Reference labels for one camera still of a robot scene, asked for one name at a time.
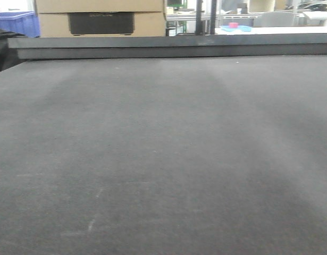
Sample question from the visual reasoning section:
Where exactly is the light blue tray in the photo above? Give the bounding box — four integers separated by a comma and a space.
221, 25, 252, 32

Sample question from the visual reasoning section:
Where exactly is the large EcoFlow cardboard box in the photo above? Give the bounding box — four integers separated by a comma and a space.
36, 0, 166, 38

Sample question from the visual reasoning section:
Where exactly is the blue plastic crate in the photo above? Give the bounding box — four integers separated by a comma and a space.
0, 11, 40, 38

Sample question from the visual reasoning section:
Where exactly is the black jacket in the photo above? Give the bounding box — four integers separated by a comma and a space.
0, 29, 26, 72

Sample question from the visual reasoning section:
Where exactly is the black raised table ledge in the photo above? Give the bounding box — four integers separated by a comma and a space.
8, 33, 327, 60

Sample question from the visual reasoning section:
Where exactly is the white table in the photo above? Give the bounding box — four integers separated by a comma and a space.
215, 27, 327, 35

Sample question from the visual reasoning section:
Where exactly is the black vertical post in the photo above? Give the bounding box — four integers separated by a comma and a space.
195, 0, 204, 36

